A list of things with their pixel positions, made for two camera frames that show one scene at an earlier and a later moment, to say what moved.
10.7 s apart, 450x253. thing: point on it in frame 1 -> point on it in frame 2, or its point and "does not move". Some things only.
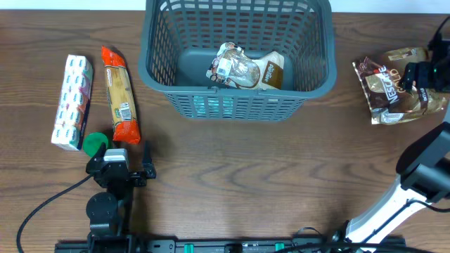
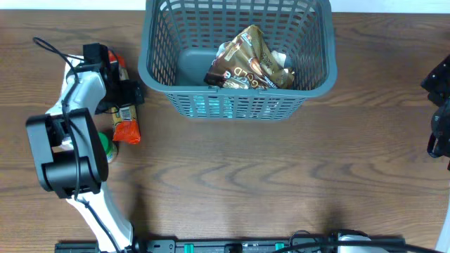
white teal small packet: [228, 105] does not move
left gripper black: [126, 176] -> [128, 93]
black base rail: [130, 244] does not move
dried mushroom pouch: [232, 65] -> [273, 62]
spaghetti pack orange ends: [125, 128] does not move
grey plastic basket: [242, 60] does not move
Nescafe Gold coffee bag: [379, 75] -> [247, 62]
